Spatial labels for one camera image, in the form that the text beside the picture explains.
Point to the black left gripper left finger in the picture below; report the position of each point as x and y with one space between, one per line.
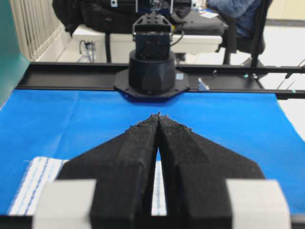
123 168

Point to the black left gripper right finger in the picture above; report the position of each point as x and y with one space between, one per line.
194 173

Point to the white blue striped towel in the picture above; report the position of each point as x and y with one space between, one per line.
42 170

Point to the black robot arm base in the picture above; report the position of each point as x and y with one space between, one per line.
152 70

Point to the blue table mat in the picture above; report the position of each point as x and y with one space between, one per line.
64 124

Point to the white desk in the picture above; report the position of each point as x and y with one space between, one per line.
122 44

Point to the green backdrop board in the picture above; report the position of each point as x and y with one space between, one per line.
13 64

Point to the black backpack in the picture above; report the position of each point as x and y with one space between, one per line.
95 14

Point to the black office chair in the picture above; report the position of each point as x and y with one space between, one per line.
254 45

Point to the person in blue shirt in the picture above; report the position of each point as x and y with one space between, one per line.
244 11

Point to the black aluminium rail frame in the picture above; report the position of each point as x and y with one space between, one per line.
191 78

